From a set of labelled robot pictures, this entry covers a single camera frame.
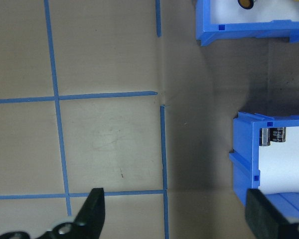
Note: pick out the white foam liner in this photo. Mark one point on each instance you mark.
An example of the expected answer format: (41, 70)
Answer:
(271, 12)
(286, 164)

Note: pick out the black cylindrical capacitor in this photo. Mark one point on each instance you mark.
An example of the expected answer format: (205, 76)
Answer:
(264, 137)
(278, 134)

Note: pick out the black button with yellow block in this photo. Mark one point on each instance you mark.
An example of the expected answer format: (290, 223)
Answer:
(246, 3)

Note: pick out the blue plastic storage bin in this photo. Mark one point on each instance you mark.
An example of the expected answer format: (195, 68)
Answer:
(244, 154)
(239, 32)

